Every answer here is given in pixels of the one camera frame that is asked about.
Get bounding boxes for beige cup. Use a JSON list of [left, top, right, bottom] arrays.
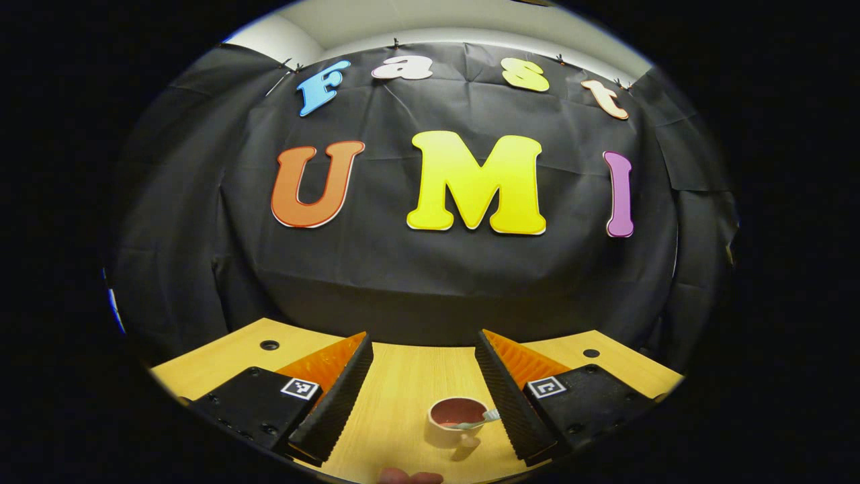
[[426, 397, 490, 450]]

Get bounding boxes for white printed board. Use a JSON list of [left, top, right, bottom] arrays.
[[104, 269, 127, 335]]

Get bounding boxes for wooden desktop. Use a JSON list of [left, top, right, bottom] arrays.
[[149, 318, 685, 484]]

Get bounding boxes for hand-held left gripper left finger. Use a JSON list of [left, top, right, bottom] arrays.
[[188, 331, 374, 468]]

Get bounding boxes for black backdrop cloth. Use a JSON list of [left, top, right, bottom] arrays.
[[107, 40, 740, 377]]

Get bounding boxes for pale green toothbrush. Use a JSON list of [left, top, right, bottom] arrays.
[[449, 408, 502, 431]]

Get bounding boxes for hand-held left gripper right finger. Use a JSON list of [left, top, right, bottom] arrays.
[[475, 329, 659, 466]]

